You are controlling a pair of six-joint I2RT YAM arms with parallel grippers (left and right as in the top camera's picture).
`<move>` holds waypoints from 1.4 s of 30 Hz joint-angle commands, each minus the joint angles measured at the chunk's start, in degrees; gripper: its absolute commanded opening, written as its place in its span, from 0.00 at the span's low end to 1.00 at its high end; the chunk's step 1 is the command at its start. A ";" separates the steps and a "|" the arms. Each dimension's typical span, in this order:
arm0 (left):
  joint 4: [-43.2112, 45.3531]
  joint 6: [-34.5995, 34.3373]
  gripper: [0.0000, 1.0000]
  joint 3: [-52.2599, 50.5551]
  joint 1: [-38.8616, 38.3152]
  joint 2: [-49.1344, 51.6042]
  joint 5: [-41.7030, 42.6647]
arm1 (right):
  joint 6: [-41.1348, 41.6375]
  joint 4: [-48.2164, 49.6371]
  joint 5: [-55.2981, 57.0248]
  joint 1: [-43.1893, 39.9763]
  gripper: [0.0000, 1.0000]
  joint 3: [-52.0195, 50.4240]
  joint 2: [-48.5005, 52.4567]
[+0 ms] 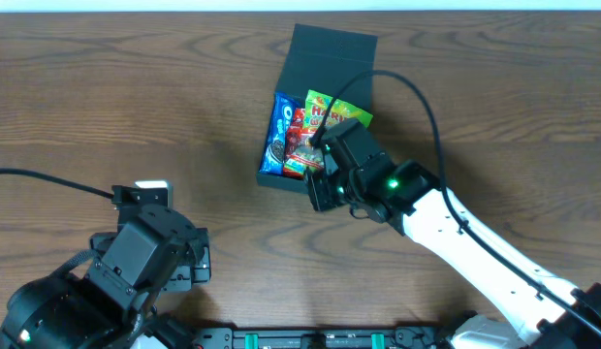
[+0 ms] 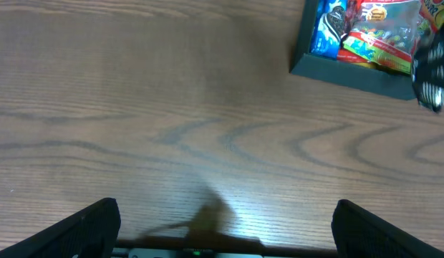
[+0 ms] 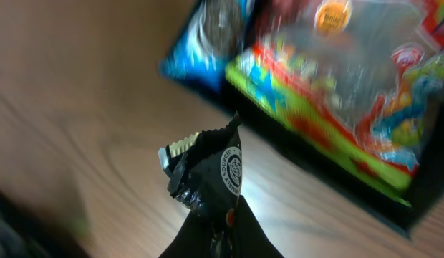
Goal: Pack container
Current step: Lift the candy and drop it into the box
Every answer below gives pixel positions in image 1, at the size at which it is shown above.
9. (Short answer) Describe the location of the black box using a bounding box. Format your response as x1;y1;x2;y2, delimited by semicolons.
256;24;378;194

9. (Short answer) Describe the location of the red snack bag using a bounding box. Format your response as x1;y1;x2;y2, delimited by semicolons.
284;108;305;162

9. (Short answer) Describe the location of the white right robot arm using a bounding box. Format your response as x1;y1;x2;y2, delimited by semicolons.
305;119;601;348

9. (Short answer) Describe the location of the blue Oreo cookie pack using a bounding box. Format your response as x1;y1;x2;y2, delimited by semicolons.
259;92;299;175

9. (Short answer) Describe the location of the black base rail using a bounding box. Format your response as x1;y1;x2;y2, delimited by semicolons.
149;325;452;349

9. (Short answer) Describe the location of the green Haribo gummy bag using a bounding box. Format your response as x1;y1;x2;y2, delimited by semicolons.
282;89;374;179

